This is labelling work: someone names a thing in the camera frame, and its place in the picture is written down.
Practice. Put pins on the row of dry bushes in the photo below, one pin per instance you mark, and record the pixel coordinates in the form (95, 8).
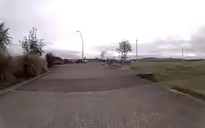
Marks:
(25, 66)

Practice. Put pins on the curved street lamp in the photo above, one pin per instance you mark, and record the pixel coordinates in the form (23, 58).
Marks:
(82, 46)

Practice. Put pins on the grey asphalt road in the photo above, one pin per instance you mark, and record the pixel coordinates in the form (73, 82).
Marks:
(100, 100)

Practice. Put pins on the concrete kerb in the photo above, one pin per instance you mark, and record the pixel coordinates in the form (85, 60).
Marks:
(190, 95)
(10, 88)

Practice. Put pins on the small leafy tree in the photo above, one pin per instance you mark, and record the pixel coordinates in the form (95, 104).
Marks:
(32, 44)

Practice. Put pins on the green grass field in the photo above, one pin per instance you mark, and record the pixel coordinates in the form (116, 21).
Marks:
(185, 71)

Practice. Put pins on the pole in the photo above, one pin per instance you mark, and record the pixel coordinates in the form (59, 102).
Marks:
(136, 48)
(182, 55)

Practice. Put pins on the row of parked vehicles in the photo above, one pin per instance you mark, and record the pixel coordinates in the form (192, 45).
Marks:
(73, 61)

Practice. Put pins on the round leafy tree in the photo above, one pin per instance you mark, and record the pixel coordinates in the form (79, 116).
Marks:
(124, 49)

